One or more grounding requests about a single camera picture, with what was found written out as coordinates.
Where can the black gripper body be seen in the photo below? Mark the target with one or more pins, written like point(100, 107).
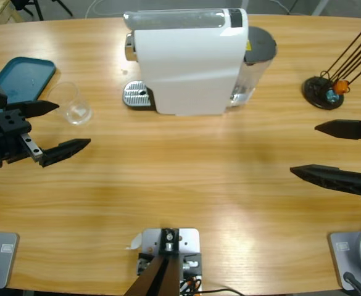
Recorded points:
point(1, 151)

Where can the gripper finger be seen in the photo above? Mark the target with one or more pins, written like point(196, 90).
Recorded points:
point(63, 151)
point(346, 129)
point(337, 179)
point(35, 108)

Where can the clear glass cup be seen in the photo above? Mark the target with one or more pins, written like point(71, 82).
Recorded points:
point(75, 114)

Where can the orange coffee capsule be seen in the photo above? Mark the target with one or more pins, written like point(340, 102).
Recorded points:
point(341, 87)

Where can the grey translucent machine lever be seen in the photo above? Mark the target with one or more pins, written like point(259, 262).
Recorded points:
point(174, 20)

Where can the blue coffee capsule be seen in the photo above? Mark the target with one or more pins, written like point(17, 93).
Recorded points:
point(332, 96)

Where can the white capsule coffee machine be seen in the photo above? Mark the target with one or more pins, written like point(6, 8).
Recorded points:
point(192, 71)

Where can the teal plastic tray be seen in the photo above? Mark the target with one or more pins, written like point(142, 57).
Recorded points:
point(26, 77)

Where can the black capsule stand with rods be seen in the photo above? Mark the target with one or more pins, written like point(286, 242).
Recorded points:
point(316, 92)

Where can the metal drip tray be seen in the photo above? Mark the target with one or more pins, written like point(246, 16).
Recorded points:
point(135, 94)

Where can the black tripod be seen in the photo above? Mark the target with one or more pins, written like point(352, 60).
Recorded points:
point(37, 7)

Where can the clear water tank black lid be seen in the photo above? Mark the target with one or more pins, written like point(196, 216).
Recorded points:
point(254, 74)

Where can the white tape scrap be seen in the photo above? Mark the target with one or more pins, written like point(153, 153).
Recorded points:
point(136, 242)

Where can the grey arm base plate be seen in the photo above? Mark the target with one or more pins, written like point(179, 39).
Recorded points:
point(4, 262)
point(346, 259)

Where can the grey metal frame leg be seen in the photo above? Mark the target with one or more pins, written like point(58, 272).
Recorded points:
point(319, 6)

